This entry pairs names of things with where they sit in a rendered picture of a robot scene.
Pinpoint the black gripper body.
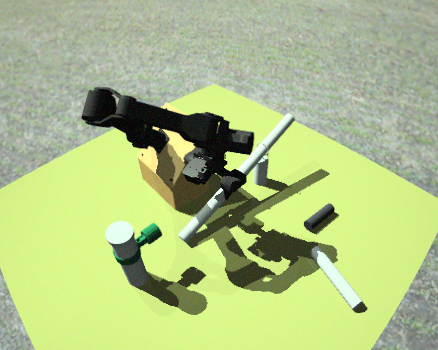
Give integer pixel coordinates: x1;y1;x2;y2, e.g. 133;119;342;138
183;147;247;193

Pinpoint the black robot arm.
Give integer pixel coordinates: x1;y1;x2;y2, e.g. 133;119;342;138
81;87;255;185

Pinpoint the green cup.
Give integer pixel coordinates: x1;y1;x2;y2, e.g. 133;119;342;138
112;223;163;266

